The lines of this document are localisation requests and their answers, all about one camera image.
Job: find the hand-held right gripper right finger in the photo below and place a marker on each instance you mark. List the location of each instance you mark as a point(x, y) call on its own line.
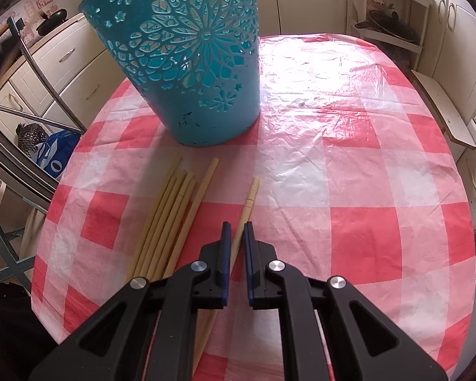
point(249, 262)

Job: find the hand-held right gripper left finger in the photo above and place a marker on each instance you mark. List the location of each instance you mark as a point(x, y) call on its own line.
point(225, 262)

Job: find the single bamboo chopstick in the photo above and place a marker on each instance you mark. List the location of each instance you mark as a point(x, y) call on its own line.
point(249, 198)

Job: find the bunch of bamboo chopsticks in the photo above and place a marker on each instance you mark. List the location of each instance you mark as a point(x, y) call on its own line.
point(170, 214)

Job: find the blue perforated plastic basket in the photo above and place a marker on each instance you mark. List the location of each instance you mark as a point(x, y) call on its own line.
point(190, 87)

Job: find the red white checked tablecloth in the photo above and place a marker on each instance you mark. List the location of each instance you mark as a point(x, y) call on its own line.
point(341, 166)

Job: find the blue plastic bag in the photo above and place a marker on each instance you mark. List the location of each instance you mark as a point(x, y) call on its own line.
point(53, 153)

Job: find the grey folding stand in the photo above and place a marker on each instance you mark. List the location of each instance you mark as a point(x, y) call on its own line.
point(8, 254)

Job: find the dark mesh object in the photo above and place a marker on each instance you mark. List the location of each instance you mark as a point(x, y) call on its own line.
point(29, 137)

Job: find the white wooden stool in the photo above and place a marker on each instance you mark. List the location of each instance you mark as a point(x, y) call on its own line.
point(440, 103)

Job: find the large black wok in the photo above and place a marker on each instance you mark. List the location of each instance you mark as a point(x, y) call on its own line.
point(388, 29)

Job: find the white rolling cart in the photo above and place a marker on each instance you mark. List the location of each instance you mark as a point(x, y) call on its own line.
point(417, 20)

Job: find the small black wok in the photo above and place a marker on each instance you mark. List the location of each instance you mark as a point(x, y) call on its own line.
point(53, 18)

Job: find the cream corner base cabinets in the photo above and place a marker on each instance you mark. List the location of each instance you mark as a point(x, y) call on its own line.
point(460, 47)

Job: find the metal tube chair frame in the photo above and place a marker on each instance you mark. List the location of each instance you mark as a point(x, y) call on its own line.
point(39, 73)

